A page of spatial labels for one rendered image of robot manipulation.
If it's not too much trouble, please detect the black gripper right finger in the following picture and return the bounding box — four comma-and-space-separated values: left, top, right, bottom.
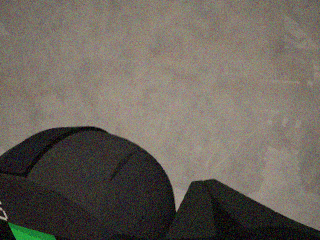
204, 179, 320, 240

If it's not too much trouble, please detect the dark grey controller unit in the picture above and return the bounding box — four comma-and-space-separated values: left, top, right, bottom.
0, 127, 176, 240

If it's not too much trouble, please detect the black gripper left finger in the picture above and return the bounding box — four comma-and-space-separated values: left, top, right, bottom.
163, 180, 217, 240

